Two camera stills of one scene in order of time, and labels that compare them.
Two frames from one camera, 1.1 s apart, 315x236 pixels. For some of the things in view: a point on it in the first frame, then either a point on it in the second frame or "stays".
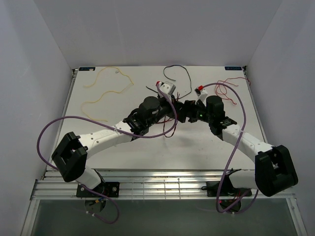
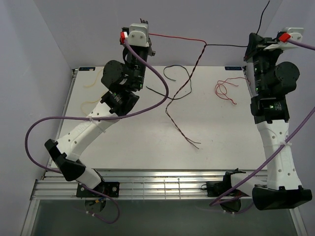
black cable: [164, 72] stays
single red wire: [233, 84] stays
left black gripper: [171, 115] → [146, 50]
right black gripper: [191, 106] → [255, 41]
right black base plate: [228, 190] stays
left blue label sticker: [83, 69] stays
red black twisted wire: [177, 98] → [193, 143]
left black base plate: [111, 189] stays
